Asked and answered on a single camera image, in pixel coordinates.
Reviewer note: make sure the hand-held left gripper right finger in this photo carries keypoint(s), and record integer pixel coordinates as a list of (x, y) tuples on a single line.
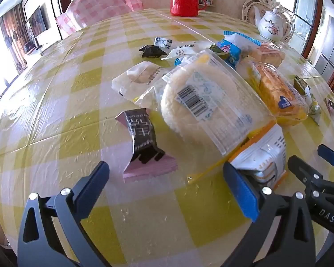
[(240, 192)]

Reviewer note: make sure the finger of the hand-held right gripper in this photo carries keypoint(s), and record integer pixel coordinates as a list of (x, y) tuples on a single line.
[(303, 169), (331, 157)]

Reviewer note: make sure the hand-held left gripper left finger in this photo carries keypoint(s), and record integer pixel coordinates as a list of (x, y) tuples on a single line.
[(96, 178)]

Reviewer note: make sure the orange print cake packet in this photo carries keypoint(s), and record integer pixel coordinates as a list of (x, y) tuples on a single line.
[(267, 155)]

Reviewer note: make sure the black and pink snack packet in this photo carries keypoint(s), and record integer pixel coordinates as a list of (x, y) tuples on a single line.
[(142, 133)]

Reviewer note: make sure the white snack packet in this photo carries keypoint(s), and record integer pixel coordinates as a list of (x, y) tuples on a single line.
[(181, 51)]

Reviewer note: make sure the small dark print packet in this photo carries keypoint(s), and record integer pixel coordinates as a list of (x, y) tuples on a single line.
[(330, 106)]

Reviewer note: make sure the green small snack packet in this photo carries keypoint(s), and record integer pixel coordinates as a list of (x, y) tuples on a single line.
[(306, 91)]

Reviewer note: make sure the yellow bread packet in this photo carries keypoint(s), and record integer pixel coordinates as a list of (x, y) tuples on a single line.
[(278, 94)]

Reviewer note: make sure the clear round rice cracker packet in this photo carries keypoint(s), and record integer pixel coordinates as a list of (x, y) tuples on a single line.
[(206, 111)]

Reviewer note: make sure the yellow checked tablecloth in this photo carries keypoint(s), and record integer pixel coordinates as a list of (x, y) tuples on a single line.
[(72, 89)]

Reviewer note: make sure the white bun packet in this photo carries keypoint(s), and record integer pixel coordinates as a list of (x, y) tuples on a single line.
[(136, 76)]

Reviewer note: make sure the dark grey cabinet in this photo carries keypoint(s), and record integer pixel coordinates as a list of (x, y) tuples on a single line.
[(329, 47)]

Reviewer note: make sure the clear orange cake packet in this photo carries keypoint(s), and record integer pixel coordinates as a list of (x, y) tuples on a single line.
[(268, 54)]

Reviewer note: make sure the black wrapped candy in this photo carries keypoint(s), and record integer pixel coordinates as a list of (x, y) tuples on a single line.
[(151, 51)]

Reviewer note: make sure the blue cartoon snack packet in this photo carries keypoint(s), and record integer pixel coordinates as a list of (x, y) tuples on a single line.
[(231, 51)]

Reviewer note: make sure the green wrapped candy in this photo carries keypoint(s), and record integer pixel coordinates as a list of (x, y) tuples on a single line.
[(218, 50)]

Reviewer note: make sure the white floral teapot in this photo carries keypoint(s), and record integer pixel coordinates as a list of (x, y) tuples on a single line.
[(271, 25)]

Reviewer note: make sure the blue and white wrapped candy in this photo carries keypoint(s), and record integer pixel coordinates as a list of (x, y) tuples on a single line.
[(162, 42)]

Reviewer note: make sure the brown patterned curtain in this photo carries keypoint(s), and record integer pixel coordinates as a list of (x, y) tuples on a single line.
[(14, 41)]

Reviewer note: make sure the black television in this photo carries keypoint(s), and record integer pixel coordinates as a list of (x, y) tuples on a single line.
[(39, 22)]

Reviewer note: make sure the white ornate chair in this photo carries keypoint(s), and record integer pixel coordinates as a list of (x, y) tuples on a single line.
[(249, 8)]

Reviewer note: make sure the pink checked cloth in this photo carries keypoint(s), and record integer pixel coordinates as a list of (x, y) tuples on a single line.
[(94, 5)]

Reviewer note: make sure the wooden corner shelf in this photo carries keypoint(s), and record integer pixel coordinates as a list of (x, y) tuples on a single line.
[(206, 5)]

